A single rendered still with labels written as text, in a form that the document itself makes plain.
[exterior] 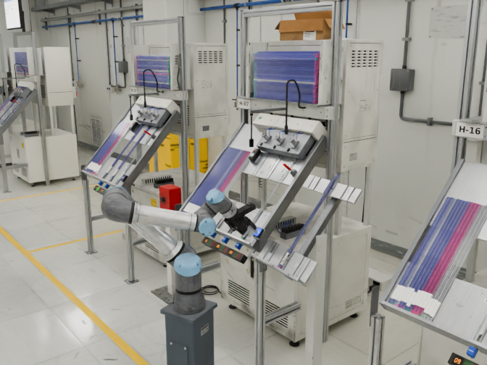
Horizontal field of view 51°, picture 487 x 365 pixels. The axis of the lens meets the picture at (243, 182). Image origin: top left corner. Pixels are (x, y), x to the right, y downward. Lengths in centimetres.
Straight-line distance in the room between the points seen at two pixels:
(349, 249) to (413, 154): 132
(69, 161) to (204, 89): 343
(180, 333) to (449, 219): 122
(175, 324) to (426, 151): 252
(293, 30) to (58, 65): 416
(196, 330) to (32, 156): 491
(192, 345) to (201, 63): 229
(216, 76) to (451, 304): 266
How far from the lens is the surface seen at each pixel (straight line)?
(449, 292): 203
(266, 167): 285
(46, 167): 693
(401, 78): 413
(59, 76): 692
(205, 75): 398
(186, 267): 222
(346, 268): 316
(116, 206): 215
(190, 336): 231
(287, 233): 292
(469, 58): 231
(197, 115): 396
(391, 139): 430
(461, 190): 225
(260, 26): 534
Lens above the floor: 165
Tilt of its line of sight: 14 degrees down
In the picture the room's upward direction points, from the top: straight up
